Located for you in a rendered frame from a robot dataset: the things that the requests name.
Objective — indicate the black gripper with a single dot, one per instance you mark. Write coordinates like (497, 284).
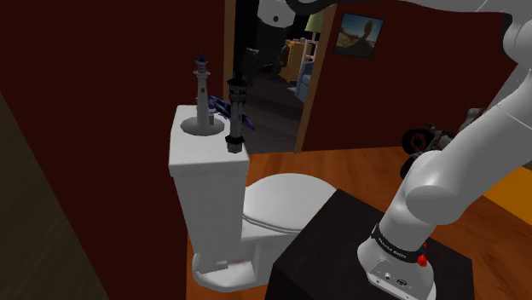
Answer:
(270, 41)

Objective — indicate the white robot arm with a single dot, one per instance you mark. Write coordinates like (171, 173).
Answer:
(465, 158)

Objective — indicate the yellow wooden cabinet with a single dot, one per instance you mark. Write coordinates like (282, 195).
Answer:
(293, 62)

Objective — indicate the floor lamp with pale shade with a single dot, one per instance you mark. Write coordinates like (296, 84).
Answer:
(314, 23)

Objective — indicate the blue armchair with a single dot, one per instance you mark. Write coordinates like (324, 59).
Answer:
(304, 83)

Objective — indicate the dark blue toy plane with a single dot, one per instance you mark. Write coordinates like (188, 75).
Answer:
(220, 106)

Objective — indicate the dark grey lighthouse figure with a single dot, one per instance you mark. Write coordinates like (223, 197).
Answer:
(237, 116)

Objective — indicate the white lighthouse figure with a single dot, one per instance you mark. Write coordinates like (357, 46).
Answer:
(202, 99)

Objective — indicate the white toilet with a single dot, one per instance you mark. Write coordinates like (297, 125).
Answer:
(208, 178)

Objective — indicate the black motorcycle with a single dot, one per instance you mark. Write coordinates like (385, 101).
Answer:
(415, 141)

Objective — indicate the dark robot stand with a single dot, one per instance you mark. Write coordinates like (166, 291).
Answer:
(324, 249)

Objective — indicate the yellow rug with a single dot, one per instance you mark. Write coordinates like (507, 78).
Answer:
(511, 193)

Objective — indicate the brown wooden door frame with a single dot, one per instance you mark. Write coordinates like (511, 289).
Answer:
(309, 112)

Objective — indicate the framed wall picture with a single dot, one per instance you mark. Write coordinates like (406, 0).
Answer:
(358, 35)

